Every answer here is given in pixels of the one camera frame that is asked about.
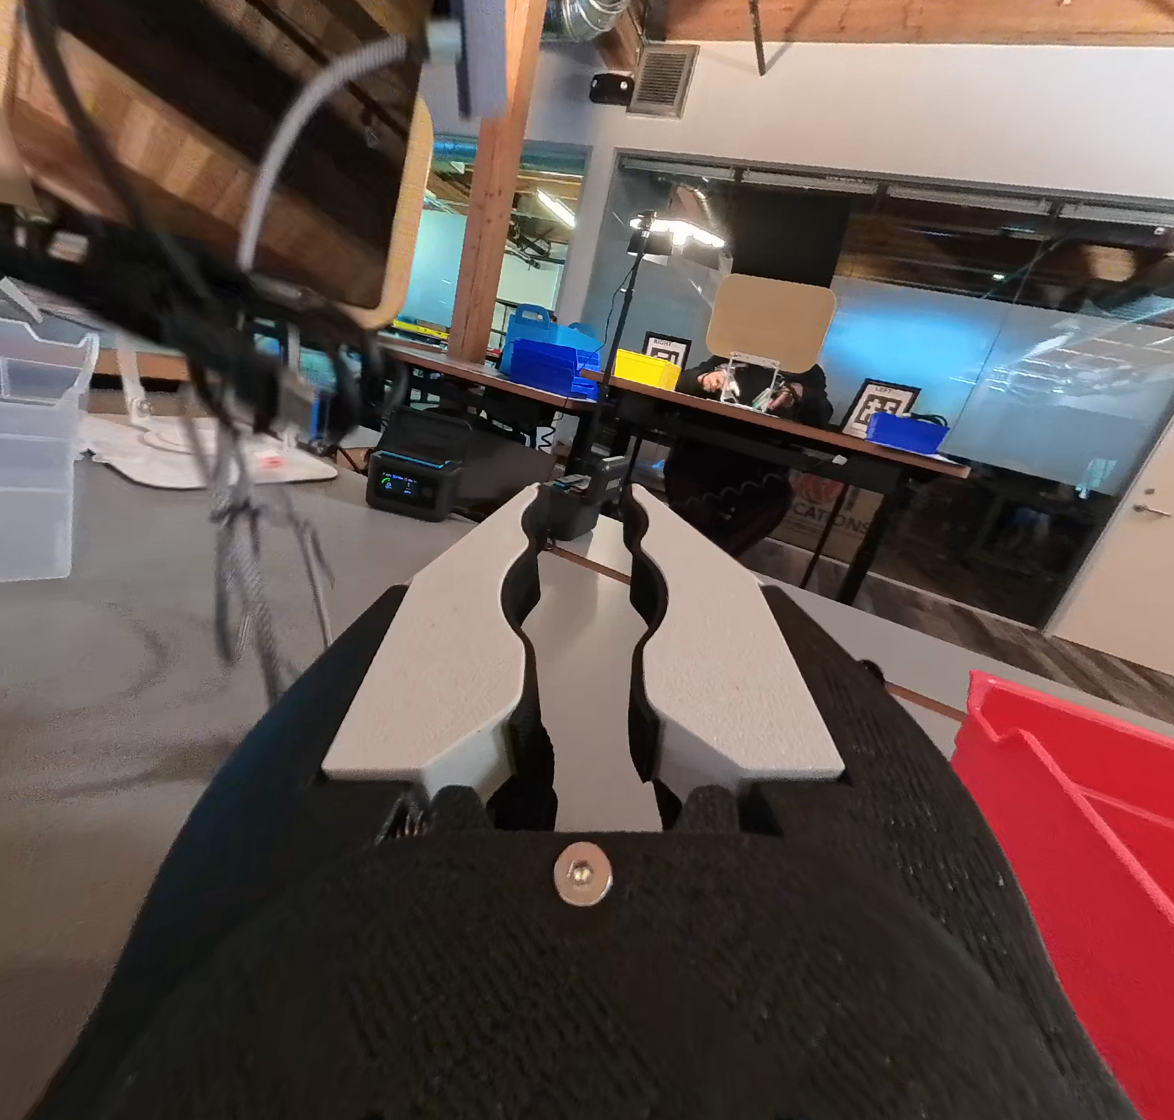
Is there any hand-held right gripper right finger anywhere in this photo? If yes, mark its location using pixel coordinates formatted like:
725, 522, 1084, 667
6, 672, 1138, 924
623, 485, 844, 797

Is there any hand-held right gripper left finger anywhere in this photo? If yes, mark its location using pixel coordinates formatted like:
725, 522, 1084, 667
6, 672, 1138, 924
320, 485, 551, 796

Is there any black cable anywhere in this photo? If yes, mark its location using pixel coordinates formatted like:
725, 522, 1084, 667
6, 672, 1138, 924
0, 0, 413, 700

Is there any black portable power station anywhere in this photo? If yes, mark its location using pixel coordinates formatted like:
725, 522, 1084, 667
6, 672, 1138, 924
365, 405, 569, 523

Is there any printed cardboard box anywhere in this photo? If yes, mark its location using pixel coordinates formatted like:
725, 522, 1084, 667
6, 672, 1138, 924
778, 471, 873, 545

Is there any small black device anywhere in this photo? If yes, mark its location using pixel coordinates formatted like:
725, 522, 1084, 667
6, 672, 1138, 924
535, 455, 630, 541

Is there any wooden top table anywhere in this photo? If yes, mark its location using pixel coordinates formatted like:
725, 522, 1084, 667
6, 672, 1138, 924
377, 340, 606, 462
579, 369, 972, 608

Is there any clear acrylic stand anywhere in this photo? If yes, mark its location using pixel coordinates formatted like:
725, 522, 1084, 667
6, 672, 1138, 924
113, 336, 157, 429
723, 359, 782, 408

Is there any blue plastic bin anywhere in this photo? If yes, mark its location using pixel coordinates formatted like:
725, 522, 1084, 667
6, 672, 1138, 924
865, 412, 951, 458

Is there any yellow plastic bin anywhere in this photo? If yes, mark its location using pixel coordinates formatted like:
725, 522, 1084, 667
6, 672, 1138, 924
611, 349, 685, 388

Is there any stack of blue bins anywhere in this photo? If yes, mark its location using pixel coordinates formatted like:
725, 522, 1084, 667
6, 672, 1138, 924
499, 304, 602, 403

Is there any tan rounded panel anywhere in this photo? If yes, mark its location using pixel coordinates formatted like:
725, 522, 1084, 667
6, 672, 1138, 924
0, 0, 433, 335
708, 274, 837, 375

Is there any red plastic bin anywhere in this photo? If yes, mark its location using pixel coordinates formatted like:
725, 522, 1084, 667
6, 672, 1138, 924
952, 671, 1174, 1120

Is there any white door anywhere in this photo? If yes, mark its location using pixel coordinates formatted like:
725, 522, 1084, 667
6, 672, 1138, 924
1048, 424, 1174, 655

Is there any black screen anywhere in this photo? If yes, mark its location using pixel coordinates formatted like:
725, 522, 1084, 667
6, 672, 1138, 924
710, 189, 850, 289

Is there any tripod light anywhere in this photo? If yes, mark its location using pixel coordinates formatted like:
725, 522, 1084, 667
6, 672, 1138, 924
605, 207, 727, 380

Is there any clear plastic container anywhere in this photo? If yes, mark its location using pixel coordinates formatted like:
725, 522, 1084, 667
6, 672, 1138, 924
0, 281, 100, 582

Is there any grey vent grille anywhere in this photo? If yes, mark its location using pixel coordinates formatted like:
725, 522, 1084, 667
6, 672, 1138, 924
627, 42, 699, 120

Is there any wooden post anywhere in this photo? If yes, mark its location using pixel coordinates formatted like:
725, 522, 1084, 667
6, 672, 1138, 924
447, 0, 561, 365

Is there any grey braided usb cable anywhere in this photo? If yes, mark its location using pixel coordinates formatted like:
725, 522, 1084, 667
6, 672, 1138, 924
237, 24, 468, 270

